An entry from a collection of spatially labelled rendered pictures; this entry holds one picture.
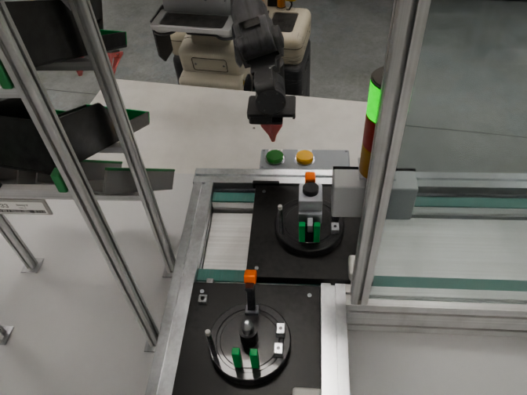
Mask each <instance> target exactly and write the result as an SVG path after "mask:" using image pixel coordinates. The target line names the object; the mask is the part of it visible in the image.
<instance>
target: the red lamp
mask: <svg viewBox="0 0 527 395"><path fill-rule="evenodd" d="M375 125H376V123H375V122H373V121H371V120H370V119H369V118H368V116H367V115H366V116H365V127H364V133H363V140H362V143H363V146H364V148H365V149H366V150H367V151H369V152H371V151H372V145H373V136H374V130H375Z"/></svg>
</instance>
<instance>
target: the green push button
mask: <svg viewBox="0 0 527 395"><path fill-rule="evenodd" d="M282 160H283V153H282V152H281V151H280V150H270V151H269V152H268V153H267V161H268V162H269V163H271V164H278V163H280V162H282Z"/></svg>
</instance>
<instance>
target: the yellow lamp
mask: <svg viewBox="0 0 527 395"><path fill-rule="evenodd" d="M370 156H371V152H369V151H367V150H366V149H365V148H364V146H363V144H362V151H361V157H360V164H359V171H360V173H361V174H362V175H363V176H364V177H365V178H366V179H367V177H368V171H369V162H370Z"/></svg>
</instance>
